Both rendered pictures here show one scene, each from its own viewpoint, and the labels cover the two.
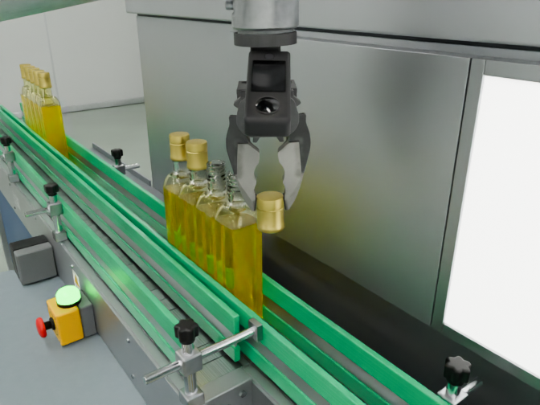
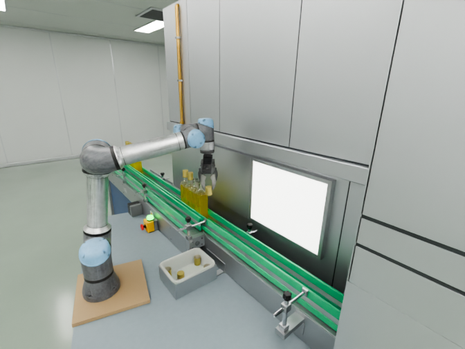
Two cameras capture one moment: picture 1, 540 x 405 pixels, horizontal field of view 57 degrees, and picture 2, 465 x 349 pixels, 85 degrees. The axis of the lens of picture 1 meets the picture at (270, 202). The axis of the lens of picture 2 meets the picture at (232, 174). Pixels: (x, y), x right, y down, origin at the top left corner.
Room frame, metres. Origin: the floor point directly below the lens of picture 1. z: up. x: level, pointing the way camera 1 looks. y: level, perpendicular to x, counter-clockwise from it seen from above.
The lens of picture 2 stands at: (-0.65, -0.07, 1.63)
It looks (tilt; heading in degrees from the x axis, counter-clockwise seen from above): 18 degrees down; 358
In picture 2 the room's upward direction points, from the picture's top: 1 degrees clockwise
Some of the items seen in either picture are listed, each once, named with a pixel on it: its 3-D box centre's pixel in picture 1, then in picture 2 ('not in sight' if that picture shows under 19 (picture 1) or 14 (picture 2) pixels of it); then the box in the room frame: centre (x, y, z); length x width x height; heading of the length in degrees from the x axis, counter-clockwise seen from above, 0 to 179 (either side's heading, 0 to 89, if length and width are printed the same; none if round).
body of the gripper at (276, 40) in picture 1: (266, 84); (207, 160); (0.60, 0.00, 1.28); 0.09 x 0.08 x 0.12; 1
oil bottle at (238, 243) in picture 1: (239, 264); (201, 206); (0.69, 0.05, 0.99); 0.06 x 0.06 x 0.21; 37
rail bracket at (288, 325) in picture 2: not in sight; (288, 316); (0.01, -0.30, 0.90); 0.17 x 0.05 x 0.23; 127
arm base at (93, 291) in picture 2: not in sight; (99, 280); (0.28, 0.47, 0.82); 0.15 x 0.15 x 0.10
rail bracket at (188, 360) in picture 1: (206, 357); (192, 226); (0.52, 0.08, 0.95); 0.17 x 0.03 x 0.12; 127
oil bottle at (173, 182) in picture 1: (186, 227); (186, 196); (0.82, 0.15, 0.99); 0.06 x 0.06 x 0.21; 36
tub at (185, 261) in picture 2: not in sight; (187, 270); (0.37, 0.09, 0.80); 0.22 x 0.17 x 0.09; 127
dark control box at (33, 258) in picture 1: (33, 259); (135, 208); (1.05, 0.56, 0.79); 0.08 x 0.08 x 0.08; 37
